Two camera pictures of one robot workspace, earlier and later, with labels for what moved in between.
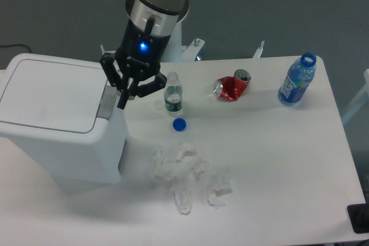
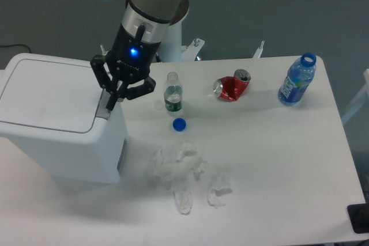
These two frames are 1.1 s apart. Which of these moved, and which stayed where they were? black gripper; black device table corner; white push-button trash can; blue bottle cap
Moved: black gripper
Stayed: white push-button trash can; blue bottle cap; black device table corner
